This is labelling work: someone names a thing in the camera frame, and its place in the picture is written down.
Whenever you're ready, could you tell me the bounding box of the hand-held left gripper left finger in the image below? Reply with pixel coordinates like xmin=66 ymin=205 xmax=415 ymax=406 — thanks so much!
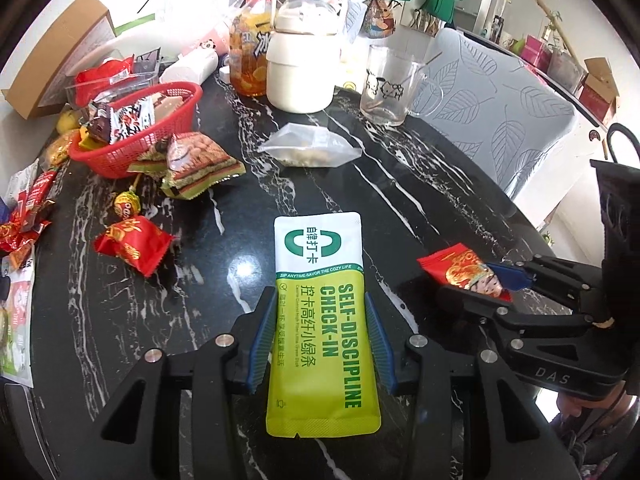
xmin=99 ymin=291 xmax=279 ymax=480

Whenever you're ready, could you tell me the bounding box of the patterned cloth bag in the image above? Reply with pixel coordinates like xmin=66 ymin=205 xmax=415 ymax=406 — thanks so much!
xmin=362 ymin=0 xmax=401 ymax=40

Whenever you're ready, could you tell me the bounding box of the bread in clear packet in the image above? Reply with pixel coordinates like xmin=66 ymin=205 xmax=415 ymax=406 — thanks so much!
xmin=42 ymin=130 xmax=81 ymax=168

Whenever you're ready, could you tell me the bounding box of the tall glass bottle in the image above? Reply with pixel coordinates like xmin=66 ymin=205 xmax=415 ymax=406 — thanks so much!
xmin=492 ymin=0 xmax=508 ymax=43

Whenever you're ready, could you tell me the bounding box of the orange tea bottle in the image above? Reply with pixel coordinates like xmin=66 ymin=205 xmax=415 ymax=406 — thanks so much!
xmin=229 ymin=0 xmax=277 ymax=97

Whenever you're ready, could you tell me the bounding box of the pile of red sachets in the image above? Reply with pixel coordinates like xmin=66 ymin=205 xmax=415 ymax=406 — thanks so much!
xmin=0 ymin=157 xmax=58 ymax=271

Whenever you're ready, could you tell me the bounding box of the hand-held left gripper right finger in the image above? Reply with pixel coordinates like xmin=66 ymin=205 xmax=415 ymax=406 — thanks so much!
xmin=364 ymin=292 xmax=548 ymax=480

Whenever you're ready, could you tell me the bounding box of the white black-print snack packet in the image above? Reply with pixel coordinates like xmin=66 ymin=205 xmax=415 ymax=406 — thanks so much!
xmin=107 ymin=97 xmax=157 ymax=145

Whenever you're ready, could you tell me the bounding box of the bamboo stalk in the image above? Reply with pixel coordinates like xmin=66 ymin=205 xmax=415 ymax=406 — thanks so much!
xmin=505 ymin=0 xmax=586 ymax=68

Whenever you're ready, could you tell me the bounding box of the lemon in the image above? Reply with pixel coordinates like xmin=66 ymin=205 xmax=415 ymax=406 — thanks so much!
xmin=56 ymin=109 xmax=83 ymax=133

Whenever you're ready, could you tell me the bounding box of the yellow smiley print cloth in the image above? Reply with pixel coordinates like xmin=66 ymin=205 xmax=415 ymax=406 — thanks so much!
xmin=336 ymin=40 xmax=373 ymax=92

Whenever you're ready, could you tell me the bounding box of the white pink packet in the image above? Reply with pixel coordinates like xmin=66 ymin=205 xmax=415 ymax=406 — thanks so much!
xmin=0 ymin=260 xmax=36 ymax=388

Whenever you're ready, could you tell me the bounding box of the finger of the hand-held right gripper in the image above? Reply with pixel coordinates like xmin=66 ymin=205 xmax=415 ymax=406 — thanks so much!
xmin=485 ymin=255 xmax=603 ymax=306
xmin=434 ymin=285 xmax=601 ymax=356

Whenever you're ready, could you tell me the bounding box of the person's grey patterned clothing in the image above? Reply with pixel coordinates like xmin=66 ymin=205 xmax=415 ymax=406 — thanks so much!
xmin=550 ymin=392 xmax=640 ymax=473

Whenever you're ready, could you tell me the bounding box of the red candy packet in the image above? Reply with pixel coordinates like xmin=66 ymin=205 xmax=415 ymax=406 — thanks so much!
xmin=94 ymin=216 xmax=175 ymax=278

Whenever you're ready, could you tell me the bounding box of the clear plastic snack packet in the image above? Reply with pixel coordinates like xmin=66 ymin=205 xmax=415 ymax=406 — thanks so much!
xmin=257 ymin=122 xmax=362 ymax=168

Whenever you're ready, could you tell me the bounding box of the red plastic basket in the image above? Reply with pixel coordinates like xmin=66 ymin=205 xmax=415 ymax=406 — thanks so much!
xmin=67 ymin=81 xmax=203 ymax=179

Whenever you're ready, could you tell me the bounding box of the chair with grey leaf cover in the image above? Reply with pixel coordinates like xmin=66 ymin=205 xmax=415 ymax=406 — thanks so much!
xmin=407 ymin=27 xmax=586 ymax=221

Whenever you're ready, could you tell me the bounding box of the red snack packet with figure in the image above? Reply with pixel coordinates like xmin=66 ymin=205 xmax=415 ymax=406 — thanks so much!
xmin=416 ymin=242 xmax=513 ymax=303

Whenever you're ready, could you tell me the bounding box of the cream jug with handle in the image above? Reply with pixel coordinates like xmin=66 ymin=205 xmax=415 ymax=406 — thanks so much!
xmin=265 ymin=0 xmax=347 ymax=113

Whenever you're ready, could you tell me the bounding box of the red food packet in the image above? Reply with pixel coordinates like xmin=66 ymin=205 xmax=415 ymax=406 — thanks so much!
xmin=74 ymin=56 xmax=136 ymax=92

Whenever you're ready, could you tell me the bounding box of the small white packet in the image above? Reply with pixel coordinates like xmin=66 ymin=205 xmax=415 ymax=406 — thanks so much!
xmin=5 ymin=160 xmax=41 ymax=201

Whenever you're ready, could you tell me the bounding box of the brown cardboard box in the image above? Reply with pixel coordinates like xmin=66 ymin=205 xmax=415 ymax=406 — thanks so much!
xmin=0 ymin=0 xmax=117 ymax=120

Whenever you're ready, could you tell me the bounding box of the white board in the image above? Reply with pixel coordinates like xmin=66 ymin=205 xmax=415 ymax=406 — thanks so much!
xmin=112 ymin=10 xmax=201 ymax=51

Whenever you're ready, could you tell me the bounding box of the brown green cereal packet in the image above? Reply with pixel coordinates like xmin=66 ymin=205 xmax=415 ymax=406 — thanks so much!
xmin=126 ymin=140 xmax=171 ymax=177
xmin=161 ymin=132 xmax=247 ymax=202

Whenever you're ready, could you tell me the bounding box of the clear plastic tray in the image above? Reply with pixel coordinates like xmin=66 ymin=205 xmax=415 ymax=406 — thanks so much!
xmin=65 ymin=47 xmax=163 ymax=111

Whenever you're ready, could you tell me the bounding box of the lollipop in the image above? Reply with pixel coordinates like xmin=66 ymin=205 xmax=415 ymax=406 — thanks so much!
xmin=114 ymin=175 xmax=143 ymax=221

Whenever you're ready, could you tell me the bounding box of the open carton with red box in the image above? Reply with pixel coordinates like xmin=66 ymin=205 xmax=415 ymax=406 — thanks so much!
xmin=575 ymin=57 xmax=621 ymax=126

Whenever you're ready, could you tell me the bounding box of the green stick packet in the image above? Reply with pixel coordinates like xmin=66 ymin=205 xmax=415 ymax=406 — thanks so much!
xmin=265 ymin=211 xmax=382 ymax=438

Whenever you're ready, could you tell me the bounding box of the glass mug with cartoon print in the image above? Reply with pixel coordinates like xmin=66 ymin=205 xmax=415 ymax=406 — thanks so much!
xmin=360 ymin=44 xmax=441 ymax=127

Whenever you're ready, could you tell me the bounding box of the white paper roll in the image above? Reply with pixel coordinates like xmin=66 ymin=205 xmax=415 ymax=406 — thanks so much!
xmin=159 ymin=50 xmax=221 ymax=85

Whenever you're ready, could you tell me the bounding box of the pink gift box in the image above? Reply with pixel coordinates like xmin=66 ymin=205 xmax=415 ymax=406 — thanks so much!
xmin=520 ymin=35 xmax=551 ymax=73

